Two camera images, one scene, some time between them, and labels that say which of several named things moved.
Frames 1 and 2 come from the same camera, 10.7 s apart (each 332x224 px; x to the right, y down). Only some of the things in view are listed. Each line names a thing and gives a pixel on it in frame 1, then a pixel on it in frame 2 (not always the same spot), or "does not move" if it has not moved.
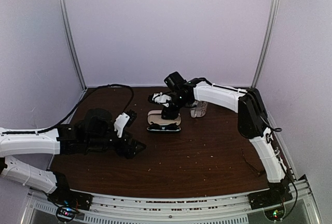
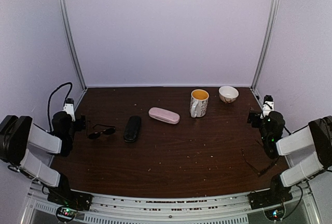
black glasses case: (156, 123) → (133, 129)
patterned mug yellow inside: (199, 110) does not move
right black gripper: (172, 114) → (252, 114)
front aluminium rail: (224, 208) does not move
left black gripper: (129, 153) → (81, 123)
